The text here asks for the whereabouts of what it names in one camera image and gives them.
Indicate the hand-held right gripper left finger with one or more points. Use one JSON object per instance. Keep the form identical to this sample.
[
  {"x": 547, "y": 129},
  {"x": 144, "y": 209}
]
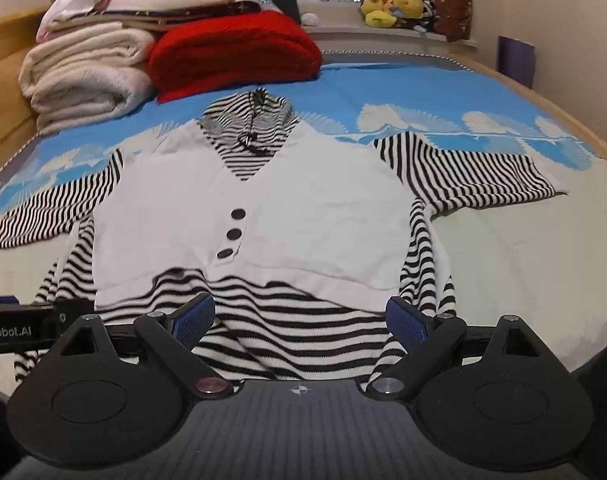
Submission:
[{"x": 196, "y": 317}]

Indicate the purple box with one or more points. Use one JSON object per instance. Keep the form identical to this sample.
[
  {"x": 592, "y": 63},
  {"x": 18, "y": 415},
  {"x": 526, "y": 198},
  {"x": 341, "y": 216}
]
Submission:
[{"x": 516, "y": 62}]

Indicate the folded dark patterned cloth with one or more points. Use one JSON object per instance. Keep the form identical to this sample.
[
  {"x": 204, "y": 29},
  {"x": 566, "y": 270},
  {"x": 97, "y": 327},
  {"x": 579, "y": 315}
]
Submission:
[{"x": 203, "y": 11}]

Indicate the striped and white knit sweater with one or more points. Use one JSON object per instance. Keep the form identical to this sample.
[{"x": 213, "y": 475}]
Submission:
[{"x": 303, "y": 210}]

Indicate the small white plush ball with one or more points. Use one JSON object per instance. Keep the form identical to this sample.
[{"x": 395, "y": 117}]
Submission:
[{"x": 311, "y": 19}]

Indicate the blue and white bedspread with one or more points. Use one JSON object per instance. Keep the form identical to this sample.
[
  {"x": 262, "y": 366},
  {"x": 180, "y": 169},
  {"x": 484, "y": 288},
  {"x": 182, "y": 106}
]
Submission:
[{"x": 508, "y": 240}]

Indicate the pink and white cloth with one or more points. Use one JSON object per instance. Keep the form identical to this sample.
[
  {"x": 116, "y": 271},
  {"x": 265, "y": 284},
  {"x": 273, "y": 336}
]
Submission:
[{"x": 78, "y": 0}]

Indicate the folded white fleece blanket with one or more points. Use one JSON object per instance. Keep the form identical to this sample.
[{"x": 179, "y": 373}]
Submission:
[{"x": 83, "y": 75}]

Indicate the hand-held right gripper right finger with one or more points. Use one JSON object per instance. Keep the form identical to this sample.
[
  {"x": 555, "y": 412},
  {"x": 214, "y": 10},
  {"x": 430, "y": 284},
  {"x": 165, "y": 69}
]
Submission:
[{"x": 408, "y": 321}]

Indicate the folded red knit sweater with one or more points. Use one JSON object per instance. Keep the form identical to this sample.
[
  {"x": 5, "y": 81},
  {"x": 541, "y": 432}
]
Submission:
[{"x": 233, "y": 55}]

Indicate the yellow round plush toy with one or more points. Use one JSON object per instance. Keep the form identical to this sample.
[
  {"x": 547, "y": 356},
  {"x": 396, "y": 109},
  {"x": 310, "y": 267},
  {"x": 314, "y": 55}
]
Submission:
[{"x": 409, "y": 6}]

